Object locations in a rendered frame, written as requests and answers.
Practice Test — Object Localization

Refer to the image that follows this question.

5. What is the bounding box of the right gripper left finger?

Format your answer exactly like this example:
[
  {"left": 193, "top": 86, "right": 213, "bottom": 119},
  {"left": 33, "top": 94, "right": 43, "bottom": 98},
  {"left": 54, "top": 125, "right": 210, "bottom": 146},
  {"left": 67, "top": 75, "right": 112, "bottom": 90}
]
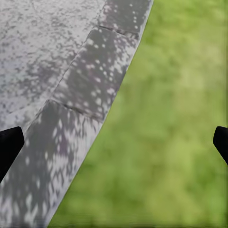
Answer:
[{"left": 0, "top": 126, "right": 25, "bottom": 183}]

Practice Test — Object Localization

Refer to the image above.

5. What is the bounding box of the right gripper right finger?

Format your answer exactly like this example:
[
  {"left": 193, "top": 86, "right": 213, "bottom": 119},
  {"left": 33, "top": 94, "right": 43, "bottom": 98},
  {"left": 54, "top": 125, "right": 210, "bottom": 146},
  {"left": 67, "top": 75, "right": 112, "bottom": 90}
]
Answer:
[{"left": 213, "top": 126, "right": 228, "bottom": 165}]

